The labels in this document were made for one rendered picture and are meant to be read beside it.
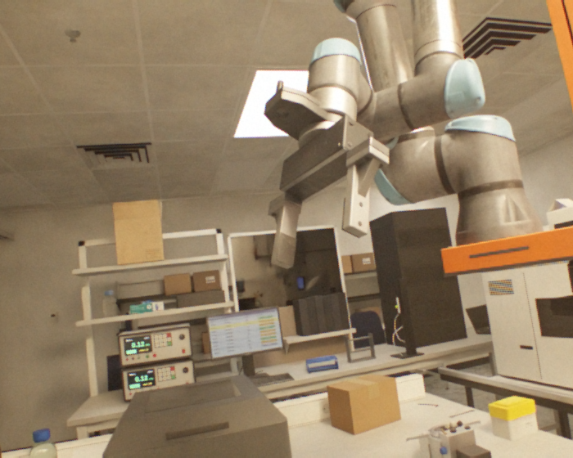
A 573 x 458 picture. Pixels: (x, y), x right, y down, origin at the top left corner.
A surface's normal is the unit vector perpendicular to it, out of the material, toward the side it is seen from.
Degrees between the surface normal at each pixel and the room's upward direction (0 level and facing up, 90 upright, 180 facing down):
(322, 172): 155
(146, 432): 51
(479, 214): 73
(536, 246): 90
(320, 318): 90
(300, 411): 90
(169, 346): 90
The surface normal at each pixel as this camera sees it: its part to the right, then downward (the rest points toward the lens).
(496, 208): -0.34, -0.36
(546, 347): -0.95, 0.09
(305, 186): -0.11, 0.88
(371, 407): 0.46, -0.17
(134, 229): 0.27, -0.13
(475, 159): -0.59, 0.00
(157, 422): 0.13, -0.74
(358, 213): 0.61, -0.30
